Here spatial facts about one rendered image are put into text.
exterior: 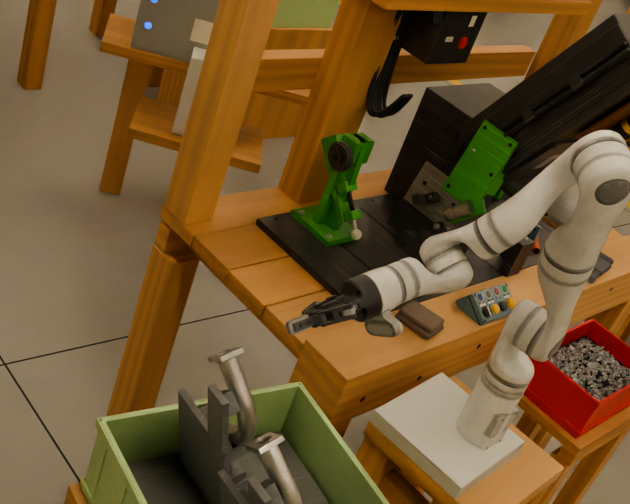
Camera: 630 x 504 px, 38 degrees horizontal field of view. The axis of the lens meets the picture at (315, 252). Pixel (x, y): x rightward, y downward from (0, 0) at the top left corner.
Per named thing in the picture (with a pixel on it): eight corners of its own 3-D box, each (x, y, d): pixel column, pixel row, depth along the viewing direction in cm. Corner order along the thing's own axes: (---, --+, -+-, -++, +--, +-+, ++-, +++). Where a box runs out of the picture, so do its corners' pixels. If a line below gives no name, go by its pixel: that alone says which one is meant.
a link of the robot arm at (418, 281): (399, 319, 158) (375, 274, 160) (466, 289, 166) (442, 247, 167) (416, 305, 152) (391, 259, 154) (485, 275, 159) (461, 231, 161)
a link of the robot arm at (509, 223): (468, 202, 158) (477, 238, 153) (604, 114, 145) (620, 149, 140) (499, 227, 163) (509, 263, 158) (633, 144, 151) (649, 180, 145)
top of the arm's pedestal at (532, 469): (557, 480, 201) (565, 467, 199) (478, 542, 178) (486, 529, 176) (447, 387, 216) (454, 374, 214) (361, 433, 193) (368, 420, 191)
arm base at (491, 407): (505, 438, 194) (539, 380, 184) (478, 453, 188) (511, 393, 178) (474, 409, 199) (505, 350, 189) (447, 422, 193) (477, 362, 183)
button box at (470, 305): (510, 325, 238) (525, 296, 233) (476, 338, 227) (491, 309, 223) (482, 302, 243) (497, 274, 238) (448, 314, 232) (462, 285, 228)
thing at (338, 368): (644, 294, 303) (667, 258, 295) (325, 431, 199) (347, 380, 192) (609, 269, 310) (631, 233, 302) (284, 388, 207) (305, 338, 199)
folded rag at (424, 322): (443, 330, 219) (448, 321, 217) (427, 342, 213) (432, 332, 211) (410, 307, 223) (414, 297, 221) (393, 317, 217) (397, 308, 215)
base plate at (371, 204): (598, 248, 290) (601, 242, 289) (364, 325, 214) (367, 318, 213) (499, 177, 311) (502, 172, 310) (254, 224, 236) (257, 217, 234)
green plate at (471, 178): (487, 214, 243) (531, 147, 237) (472, 211, 237) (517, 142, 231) (456, 190, 249) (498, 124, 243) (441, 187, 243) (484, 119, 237)
